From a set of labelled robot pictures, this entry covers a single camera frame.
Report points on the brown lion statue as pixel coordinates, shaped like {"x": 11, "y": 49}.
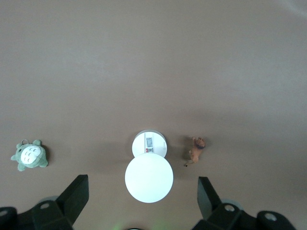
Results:
{"x": 197, "y": 151}

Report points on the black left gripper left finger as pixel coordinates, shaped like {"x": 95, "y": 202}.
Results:
{"x": 72, "y": 201}

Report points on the grey-green totoro plush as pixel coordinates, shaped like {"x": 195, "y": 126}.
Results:
{"x": 30, "y": 154}

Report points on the white round desk lamp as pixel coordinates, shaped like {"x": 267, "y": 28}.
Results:
{"x": 148, "y": 179}

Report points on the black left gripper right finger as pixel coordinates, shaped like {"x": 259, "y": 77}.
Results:
{"x": 209, "y": 206}

